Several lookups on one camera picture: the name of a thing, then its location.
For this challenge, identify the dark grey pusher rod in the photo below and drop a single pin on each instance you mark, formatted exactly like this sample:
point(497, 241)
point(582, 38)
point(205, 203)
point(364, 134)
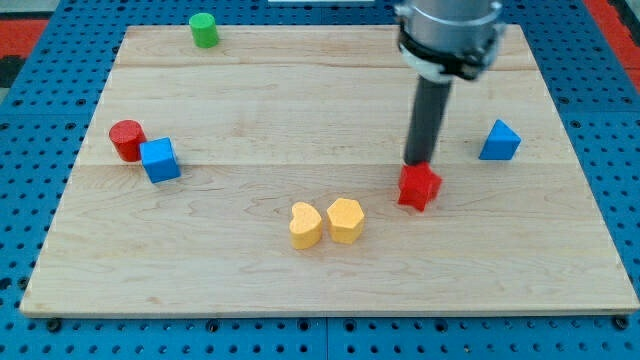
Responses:
point(427, 114)

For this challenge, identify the red star block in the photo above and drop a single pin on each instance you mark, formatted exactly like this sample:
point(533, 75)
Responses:
point(418, 186)

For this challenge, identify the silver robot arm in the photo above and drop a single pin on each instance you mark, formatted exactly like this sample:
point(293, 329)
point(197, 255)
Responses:
point(443, 40)

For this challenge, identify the blue triangle block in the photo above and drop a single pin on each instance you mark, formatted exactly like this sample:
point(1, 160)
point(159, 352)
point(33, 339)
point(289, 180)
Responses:
point(501, 143)

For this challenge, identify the yellow hexagon block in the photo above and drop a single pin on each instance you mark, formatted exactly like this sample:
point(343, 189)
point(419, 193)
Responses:
point(346, 220)

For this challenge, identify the yellow heart block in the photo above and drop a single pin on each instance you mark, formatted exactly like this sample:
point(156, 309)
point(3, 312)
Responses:
point(305, 226)

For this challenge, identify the light wooden board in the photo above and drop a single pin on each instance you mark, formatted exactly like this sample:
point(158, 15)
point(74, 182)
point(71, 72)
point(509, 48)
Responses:
point(275, 115)

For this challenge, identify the green cylinder block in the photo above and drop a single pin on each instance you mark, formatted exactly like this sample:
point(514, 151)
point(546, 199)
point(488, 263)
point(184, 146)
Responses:
point(204, 30)

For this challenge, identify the blue cube block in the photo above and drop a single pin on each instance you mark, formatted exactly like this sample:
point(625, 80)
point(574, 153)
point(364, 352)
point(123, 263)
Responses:
point(159, 160)

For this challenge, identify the red cylinder block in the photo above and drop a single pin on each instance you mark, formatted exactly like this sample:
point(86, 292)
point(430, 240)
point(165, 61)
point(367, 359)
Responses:
point(126, 136)

